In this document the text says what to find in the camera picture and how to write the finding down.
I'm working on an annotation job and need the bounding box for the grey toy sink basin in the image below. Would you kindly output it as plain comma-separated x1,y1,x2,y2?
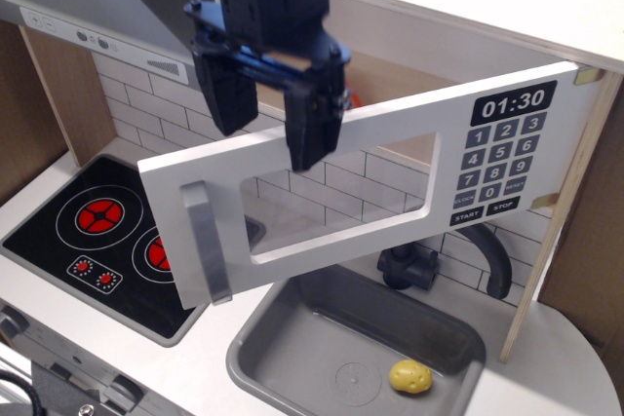
226,266,487,415

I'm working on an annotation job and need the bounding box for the grey toy oven front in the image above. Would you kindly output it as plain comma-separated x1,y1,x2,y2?
1,302,187,415

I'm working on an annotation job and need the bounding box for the yellow toy potato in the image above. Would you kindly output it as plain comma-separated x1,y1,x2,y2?
388,359,433,395

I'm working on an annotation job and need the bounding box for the grey toy range hood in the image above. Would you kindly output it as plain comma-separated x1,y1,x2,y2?
1,0,199,89

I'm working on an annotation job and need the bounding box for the black cable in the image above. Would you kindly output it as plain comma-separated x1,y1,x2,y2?
0,369,48,416

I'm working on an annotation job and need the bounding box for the orange toy carrot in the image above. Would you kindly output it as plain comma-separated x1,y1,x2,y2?
349,90,363,109

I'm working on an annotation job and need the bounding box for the black toy stovetop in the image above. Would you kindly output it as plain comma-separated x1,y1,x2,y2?
1,155,202,347

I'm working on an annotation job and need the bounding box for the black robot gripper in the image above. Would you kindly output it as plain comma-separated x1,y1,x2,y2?
184,0,350,172

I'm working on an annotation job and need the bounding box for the wooden toy microwave cabinet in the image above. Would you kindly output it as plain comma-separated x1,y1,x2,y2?
207,0,624,365

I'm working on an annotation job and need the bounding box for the dark grey toy faucet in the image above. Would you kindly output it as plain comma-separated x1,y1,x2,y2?
376,223,512,300

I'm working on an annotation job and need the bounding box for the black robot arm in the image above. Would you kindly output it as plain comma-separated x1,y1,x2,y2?
184,0,351,172

